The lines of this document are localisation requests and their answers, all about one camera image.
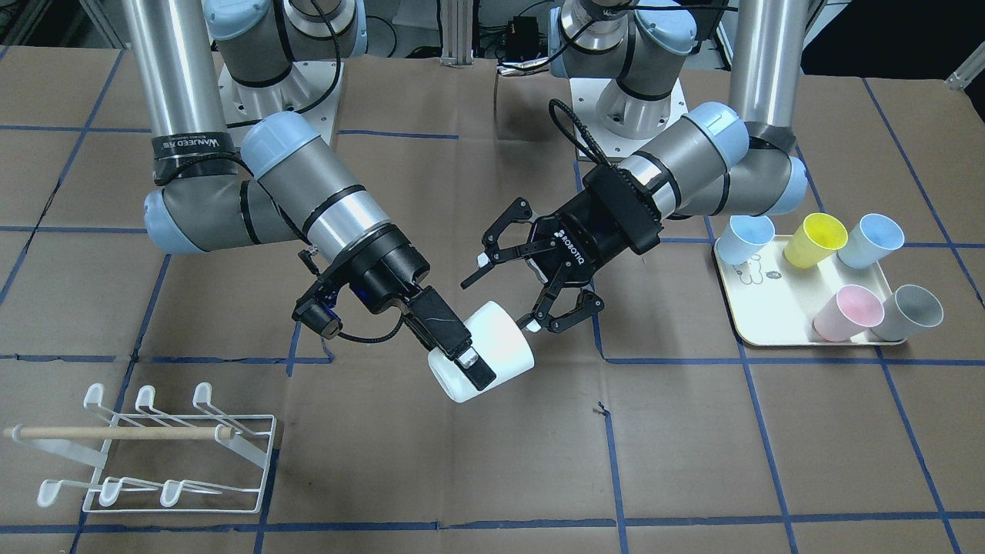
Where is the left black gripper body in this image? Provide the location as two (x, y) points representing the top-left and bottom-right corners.
(529, 192), (643, 286)

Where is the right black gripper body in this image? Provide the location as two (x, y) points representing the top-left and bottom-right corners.
(311, 227), (472, 355)

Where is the light blue cup far corner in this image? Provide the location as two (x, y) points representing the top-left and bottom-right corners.
(836, 213), (905, 269)

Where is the white wire cup rack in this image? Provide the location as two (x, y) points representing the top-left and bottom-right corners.
(4, 382), (278, 513)

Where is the aluminium frame post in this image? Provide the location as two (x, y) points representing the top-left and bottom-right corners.
(437, 0), (477, 67)

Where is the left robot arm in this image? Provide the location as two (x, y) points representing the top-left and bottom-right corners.
(462, 1), (809, 333)

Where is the yellow plastic cup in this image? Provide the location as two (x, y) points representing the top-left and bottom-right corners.
(783, 212), (849, 268)

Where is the white plastic cup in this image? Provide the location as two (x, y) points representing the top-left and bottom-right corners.
(428, 301), (535, 403)

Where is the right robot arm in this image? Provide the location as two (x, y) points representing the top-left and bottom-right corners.
(124, 1), (506, 392)

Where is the grey plastic cup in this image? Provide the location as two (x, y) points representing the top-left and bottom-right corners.
(871, 284), (945, 342)

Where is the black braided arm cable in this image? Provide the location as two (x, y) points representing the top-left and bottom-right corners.
(548, 98), (616, 166)

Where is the light blue cup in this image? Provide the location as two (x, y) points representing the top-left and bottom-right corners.
(716, 215), (775, 265)

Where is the cream plastic tray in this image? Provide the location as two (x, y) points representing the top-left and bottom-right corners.
(712, 235), (893, 347)

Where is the pink plastic cup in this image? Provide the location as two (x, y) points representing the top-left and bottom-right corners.
(812, 284), (884, 342)

